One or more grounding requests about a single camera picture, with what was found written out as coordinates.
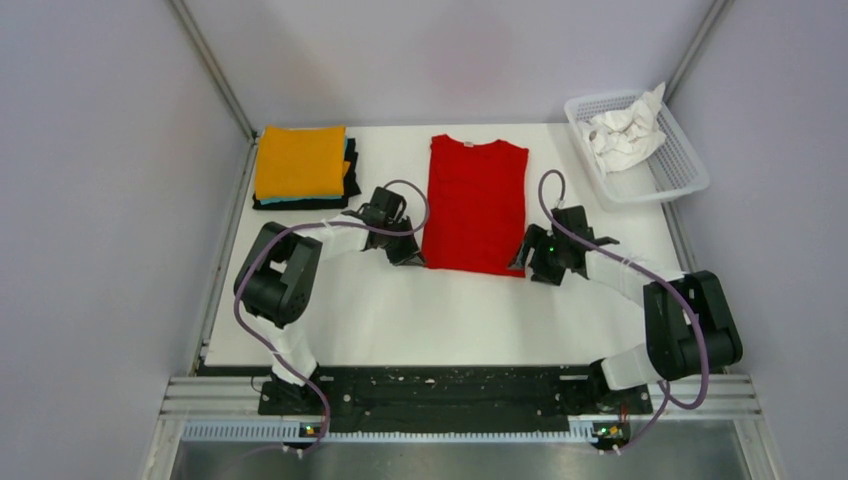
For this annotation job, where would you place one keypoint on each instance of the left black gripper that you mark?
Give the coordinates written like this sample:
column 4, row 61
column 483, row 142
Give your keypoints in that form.
column 408, row 255

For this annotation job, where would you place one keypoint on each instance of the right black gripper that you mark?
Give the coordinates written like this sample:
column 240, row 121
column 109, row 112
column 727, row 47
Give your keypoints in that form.
column 537, row 237

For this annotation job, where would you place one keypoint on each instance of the red t shirt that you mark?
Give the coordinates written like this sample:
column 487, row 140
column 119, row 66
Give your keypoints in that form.
column 477, row 200

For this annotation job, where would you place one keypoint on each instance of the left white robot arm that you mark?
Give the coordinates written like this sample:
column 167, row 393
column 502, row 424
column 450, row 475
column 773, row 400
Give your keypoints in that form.
column 275, row 283

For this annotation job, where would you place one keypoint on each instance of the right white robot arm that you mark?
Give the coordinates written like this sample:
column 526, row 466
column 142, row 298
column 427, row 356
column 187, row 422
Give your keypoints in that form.
column 689, row 328

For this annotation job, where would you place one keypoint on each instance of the black folded t shirt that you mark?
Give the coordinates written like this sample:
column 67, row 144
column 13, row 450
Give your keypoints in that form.
column 351, row 189

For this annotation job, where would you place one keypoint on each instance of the orange folded t shirt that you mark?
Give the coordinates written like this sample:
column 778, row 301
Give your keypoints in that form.
column 299, row 162

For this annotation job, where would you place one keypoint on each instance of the white crumpled t shirt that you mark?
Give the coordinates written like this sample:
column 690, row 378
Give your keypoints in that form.
column 621, row 139

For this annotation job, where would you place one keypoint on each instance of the white plastic basket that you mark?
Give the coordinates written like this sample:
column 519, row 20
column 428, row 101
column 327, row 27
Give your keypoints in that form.
column 673, row 170

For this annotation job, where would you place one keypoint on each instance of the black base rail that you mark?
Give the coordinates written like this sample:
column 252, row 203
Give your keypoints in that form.
column 444, row 420

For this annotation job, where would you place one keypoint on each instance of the aluminium frame rail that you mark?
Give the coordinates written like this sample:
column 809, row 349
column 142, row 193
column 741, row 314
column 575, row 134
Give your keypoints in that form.
column 729, row 397

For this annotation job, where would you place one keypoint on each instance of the white cable duct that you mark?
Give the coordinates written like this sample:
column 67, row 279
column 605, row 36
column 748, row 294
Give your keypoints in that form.
column 293, row 432

